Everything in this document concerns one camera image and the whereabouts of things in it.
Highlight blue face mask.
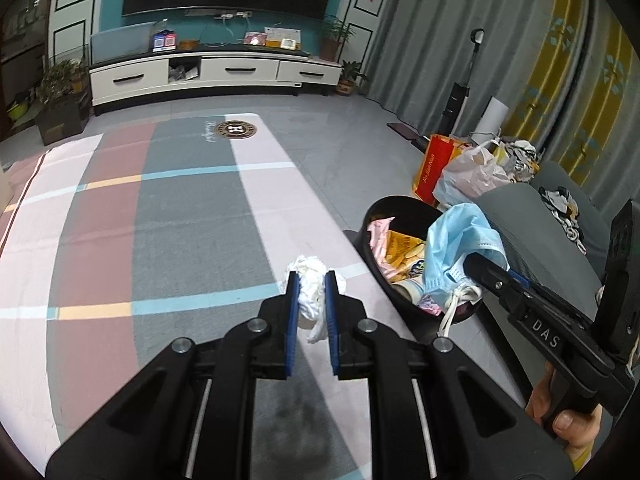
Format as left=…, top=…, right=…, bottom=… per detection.
left=422, top=202, right=511, bottom=341

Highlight tall potted plant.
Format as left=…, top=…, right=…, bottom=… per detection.
left=317, top=15, right=356, bottom=63

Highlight black and white patterned cloth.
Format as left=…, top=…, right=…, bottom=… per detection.
left=537, top=185, right=589, bottom=256
left=492, top=137, right=544, bottom=184

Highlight pale plastic bag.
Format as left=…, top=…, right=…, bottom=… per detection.
left=432, top=140, right=513, bottom=206

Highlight white card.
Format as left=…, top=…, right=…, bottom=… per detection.
left=265, top=26, right=302, bottom=43

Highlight small potted plant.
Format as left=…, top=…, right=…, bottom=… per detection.
left=335, top=60, right=371, bottom=97

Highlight pink plastic bag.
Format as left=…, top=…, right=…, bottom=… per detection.
left=366, top=216, right=396, bottom=263

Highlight grey sofa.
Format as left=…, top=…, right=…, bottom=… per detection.
left=472, top=160, right=616, bottom=411

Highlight upright vacuum cleaner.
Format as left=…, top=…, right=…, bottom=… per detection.
left=446, top=27, right=486, bottom=137

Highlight leafy potted plants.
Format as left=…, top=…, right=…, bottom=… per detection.
left=36, top=57, right=92, bottom=147

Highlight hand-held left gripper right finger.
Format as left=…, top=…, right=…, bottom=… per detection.
left=325, top=270, right=576, bottom=480

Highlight white paper cup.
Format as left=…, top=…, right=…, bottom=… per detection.
left=392, top=280, right=426, bottom=303

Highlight dark floor mat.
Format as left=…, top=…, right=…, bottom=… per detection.
left=387, top=122, right=418, bottom=142

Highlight black trash bin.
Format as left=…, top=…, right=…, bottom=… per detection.
left=357, top=195, right=486, bottom=343

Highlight grey curtain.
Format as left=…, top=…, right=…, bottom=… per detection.
left=362, top=0, right=593, bottom=138

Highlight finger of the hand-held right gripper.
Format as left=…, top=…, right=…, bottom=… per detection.
left=465, top=252, right=533, bottom=313
left=507, top=270, right=598, bottom=328

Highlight white tissue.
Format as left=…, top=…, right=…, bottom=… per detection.
left=286, top=255, right=348, bottom=345

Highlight person's right hand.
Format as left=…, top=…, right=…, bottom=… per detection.
left=525, top=360, right=608, bottom=453

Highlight red paper bag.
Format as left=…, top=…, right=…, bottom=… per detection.
left=412, top=135, right=473, bottom=206

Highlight yellow patterned curtain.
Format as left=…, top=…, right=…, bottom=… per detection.
left=500, top=0, right=637, bottom=203

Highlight white television stand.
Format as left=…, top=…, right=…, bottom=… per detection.
left=89, top=50, right=343, bottom=107

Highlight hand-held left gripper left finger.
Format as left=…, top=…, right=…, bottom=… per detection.
left=45, top=270, right=301, bottom=480

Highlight blue and red display box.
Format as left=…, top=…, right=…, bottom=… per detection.
left=151, top=30, right=178, bottom=53

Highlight yellow snack packet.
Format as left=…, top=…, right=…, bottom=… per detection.
left=382, top=230, right=427, bottom=283

